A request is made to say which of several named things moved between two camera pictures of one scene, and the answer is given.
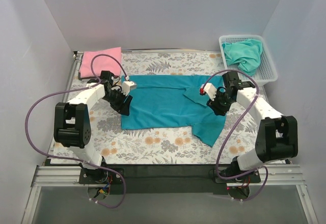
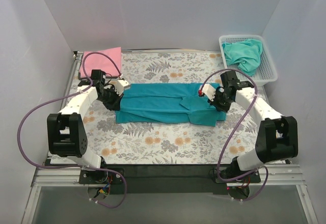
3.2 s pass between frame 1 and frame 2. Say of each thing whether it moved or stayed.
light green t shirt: stayed
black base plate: stayed
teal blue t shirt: moved
